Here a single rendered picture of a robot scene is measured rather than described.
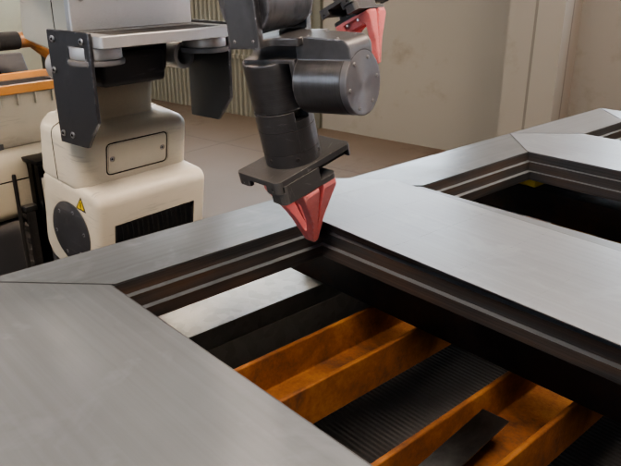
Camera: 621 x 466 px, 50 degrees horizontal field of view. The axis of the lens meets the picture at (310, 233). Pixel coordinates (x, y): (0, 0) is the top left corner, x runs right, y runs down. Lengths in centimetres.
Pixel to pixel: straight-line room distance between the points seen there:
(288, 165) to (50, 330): 26
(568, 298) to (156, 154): 75
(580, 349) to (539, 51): 339
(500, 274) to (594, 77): 349
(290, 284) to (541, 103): 307
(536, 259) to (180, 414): 40
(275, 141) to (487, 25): 372
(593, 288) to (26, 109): 105
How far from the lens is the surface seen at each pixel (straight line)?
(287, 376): 80
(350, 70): 59
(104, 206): 108
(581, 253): 74
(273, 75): 63
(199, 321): 93
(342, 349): 85
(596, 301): 64
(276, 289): 100
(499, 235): 76
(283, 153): 66
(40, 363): 54
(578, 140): 123
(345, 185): 90
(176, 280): 67
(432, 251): 70
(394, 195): 86
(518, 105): 401
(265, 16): 61
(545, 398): 81
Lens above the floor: 113
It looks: 22 degrees down
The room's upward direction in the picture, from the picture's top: straight up
